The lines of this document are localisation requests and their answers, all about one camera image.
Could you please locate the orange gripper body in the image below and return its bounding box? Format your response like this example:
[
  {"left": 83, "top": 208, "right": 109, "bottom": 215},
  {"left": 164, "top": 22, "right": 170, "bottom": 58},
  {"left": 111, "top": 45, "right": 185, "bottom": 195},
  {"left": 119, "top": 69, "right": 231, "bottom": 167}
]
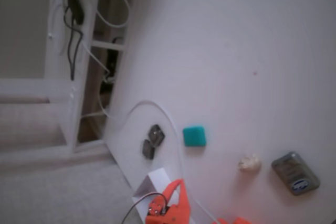
[{"left": 145, "top": 198, "right": 191, "bottom": 224}]

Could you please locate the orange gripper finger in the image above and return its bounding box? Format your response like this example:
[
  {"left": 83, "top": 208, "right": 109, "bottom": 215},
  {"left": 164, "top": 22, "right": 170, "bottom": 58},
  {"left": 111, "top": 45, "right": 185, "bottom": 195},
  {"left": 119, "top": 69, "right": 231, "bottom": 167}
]
[
  {"left": 162, "top": 179, "right": 182, "bottom": 204},
  {"left": 172, "top": 179, "right": 191, "bottom": 209}
]

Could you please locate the green cube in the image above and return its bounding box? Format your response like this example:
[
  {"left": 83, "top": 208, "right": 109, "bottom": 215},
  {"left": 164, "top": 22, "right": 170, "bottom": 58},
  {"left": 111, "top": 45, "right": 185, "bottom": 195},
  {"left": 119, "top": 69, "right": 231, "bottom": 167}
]
[{"left": 182, "top": 125, "right": 208, "bottom": 148}]

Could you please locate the white cardboard bin box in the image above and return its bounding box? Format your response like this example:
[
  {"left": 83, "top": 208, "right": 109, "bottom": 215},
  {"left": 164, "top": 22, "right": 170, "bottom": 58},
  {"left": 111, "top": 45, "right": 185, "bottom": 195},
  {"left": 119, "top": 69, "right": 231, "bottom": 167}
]
[{"left": 132, "top": 167, "right": 195, "bottom": 224}]

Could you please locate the small clear black case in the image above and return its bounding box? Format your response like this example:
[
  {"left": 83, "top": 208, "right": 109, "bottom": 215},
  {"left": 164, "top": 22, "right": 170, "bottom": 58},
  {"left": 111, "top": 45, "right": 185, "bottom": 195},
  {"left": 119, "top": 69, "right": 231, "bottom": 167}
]
[
  {"left": 148, "top": 123, "right": 166, "bottom": 147},
  {"left": 141, "top": 139, "right": 155, "bottom": 159}
]

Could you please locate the beige bear figurine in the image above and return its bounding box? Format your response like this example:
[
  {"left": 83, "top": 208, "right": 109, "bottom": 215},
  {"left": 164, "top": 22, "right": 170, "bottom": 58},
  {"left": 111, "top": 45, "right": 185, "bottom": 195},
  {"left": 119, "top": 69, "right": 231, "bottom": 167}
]
[{"left": 238, "top": 153, "right": 262, "bottom": 173}]

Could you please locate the grey metal tin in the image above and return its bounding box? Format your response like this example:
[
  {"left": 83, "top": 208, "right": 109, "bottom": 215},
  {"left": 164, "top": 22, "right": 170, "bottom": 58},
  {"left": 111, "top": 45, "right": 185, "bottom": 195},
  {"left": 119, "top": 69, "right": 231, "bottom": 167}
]
[{"left": 271, "top": 151, "right": 321, "bottom": 196}]

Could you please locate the white usb cable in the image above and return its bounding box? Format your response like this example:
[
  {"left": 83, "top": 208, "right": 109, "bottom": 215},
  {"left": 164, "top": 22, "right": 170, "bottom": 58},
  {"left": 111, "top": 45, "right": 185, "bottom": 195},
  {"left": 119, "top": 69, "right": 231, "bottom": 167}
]
[{"left": 101, "top": 100, "right": 220, "bottom": 224}]

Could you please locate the grey robot servo wire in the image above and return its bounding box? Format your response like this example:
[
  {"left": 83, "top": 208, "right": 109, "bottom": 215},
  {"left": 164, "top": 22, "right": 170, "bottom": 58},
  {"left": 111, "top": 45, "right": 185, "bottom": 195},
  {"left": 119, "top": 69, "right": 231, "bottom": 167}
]
[{"left": 121, "top": 191, "right": 169, "bottom": 224}]

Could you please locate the white metal frame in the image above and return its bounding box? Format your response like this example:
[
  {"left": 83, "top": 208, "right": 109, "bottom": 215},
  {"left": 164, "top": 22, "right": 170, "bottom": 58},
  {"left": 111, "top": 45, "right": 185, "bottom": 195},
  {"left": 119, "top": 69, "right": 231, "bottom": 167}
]
[{"left": 44, "top": 0, "right": 132, "bottom": 154}]

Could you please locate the white looped cable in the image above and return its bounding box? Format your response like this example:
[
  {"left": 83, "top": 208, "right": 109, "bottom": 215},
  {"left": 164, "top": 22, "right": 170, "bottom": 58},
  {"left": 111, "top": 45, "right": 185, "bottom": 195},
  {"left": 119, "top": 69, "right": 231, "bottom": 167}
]
[{"left": 78, "top": 0, "right": 131, "bottom": 29}]

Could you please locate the black power cable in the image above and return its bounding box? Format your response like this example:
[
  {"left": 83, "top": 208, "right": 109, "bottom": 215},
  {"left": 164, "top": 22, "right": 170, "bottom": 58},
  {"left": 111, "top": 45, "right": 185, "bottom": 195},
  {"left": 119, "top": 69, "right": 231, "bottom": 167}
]
[{"left": 64, "top": 0, "right": 150, "bottom": 81}]

